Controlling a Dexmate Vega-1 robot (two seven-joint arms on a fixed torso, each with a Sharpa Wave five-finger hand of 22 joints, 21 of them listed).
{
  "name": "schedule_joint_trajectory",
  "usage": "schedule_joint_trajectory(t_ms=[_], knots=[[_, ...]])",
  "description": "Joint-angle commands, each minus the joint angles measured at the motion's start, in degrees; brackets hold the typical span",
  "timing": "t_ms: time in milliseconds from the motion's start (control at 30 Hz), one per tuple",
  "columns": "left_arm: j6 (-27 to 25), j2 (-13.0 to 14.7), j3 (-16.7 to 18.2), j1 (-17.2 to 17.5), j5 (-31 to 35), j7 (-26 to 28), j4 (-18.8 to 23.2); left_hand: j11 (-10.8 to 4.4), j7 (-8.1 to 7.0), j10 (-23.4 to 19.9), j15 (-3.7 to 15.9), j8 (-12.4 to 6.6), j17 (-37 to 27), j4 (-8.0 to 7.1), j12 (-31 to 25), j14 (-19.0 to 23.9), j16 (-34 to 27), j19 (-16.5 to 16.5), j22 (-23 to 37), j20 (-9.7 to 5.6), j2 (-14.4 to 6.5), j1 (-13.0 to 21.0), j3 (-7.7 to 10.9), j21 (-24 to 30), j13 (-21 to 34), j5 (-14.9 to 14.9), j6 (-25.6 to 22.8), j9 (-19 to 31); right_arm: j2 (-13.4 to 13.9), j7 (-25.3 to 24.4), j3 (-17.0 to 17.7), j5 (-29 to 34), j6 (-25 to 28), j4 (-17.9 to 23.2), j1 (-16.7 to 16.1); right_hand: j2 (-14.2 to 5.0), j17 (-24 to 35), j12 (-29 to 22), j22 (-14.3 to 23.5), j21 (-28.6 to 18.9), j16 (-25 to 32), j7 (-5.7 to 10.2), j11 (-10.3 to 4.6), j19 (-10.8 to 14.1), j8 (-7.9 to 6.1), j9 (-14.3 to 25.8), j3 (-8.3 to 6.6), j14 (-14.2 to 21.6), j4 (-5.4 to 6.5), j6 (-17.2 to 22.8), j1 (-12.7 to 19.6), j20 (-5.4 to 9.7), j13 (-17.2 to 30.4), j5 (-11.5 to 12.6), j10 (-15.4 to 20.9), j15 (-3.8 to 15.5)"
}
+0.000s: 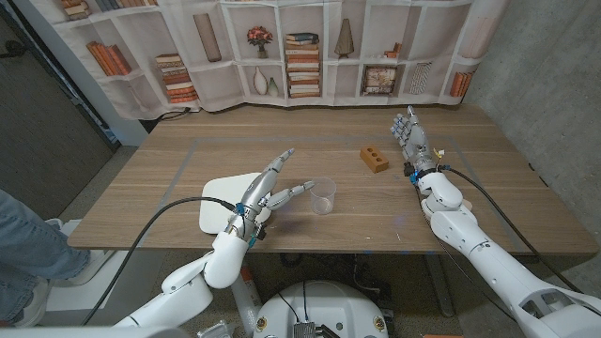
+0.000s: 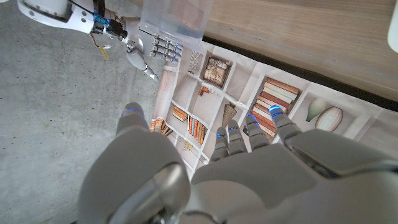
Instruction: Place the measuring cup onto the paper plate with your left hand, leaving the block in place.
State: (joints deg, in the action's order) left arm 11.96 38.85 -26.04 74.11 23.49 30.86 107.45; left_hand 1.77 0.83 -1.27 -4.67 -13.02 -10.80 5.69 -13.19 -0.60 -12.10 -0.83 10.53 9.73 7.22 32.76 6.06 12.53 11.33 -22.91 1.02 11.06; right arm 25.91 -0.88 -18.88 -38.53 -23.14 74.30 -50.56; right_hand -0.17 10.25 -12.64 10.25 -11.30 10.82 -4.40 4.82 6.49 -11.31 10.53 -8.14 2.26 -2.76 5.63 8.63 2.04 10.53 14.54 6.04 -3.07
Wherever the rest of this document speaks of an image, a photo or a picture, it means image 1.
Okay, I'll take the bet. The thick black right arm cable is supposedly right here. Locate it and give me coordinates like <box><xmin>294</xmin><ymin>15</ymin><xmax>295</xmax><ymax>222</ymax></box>
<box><xmin>439</xmin><ymin>163</ymin><xmax>584</xmax><ymax>296</ymax></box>

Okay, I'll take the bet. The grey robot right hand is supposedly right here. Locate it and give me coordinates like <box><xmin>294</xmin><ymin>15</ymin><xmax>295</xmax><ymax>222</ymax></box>
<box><xmin>391</xmin><ymin>105</ymin><xmax>440</xmax><ymax>177</ymax></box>

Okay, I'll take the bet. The white round robot torso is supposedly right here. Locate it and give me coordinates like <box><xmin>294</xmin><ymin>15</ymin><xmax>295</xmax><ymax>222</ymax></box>
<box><xmin>252</xmin><ymin>280</ymin><xmax>390</xmax><ymax>338</ymax></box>

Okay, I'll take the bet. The silver metal bracket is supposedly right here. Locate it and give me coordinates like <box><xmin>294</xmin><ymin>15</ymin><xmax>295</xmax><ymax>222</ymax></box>
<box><xmin>196</xmin><ymin>320</ymin><xmax>236</xmax><ymax>338</ymax></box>

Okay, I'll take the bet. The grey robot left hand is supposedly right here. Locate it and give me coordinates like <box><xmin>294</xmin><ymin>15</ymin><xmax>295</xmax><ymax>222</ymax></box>
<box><xmin>224</xmin><ymin>147</ymin><xmax>316</xmax><ymax>238</ymax></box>

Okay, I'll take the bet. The black cable behind table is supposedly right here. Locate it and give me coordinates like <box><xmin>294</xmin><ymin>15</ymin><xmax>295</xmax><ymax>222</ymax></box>
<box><xmin>154</xmin><ymin>106</ymin><xmax>193</xmax><ymax>122</ymax></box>

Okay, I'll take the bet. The white floor platform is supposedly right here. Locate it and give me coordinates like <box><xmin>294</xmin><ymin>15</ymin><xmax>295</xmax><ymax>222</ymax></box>
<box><xmin>41</xmin><ymin>218</ymin><xmax>132</xmax><ymax>314</ymax></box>

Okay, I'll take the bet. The person in blue jeans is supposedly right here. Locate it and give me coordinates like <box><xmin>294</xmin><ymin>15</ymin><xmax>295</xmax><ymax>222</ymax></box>
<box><xmin>0</xmin><ymin>189</ymin><xmax>91</xmax><ymax>329</ymax></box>

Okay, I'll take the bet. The grey table leg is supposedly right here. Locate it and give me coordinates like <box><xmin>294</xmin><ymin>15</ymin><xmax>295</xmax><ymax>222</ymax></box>
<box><xmin>424</xmin><ymin>254</ymin><xmax>455</xmax><ymax>318</ymax></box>

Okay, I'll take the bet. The clear plastic measuring cup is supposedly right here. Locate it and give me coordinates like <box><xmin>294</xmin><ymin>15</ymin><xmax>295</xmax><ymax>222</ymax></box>
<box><xmin>309</xmin><ymin>176</ymin><xmax>337</xmax><ymax>216</ymax></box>

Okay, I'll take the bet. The orange wooden block with holes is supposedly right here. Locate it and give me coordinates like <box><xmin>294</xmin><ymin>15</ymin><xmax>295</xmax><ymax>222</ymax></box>
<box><xmin>359</xmin><ymin>145</ymin><xmax>390</xmax><ymax>175</ymax></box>

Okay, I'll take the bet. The black handle on panel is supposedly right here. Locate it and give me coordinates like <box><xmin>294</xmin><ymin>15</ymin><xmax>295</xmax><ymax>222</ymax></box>
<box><xmin>0</xmin><ymin>39</ymin><xmax>27</xmax><ymax>60</ymax></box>

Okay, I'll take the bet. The printed bookshelf backdrop cloth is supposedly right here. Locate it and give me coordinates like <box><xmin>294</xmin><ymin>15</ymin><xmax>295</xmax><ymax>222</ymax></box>
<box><xmin>44</xmin><ymin>0</ymin><xmax>511</xmax><ymax>121</ymax></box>

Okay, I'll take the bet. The white paper plate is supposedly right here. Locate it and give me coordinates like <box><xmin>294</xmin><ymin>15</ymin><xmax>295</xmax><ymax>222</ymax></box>
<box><xmin>198</xmin><ymin>172</ymin><xmax>272</xmax><ymax>235</ymax></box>

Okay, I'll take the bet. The white cylinder with orange label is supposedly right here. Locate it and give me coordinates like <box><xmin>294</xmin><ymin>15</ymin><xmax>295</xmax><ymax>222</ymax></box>
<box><xmin>229</xmin><ymin>267</ymin><xmax>262</xmax><ymax>337</ymax></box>

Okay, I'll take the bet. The dark grey partition panel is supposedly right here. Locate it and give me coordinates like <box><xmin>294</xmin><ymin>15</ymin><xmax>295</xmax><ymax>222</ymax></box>
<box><xmin>0</xmin><ymin>8</ymin><xmax>118</xmax><ymax>220</ymax></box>

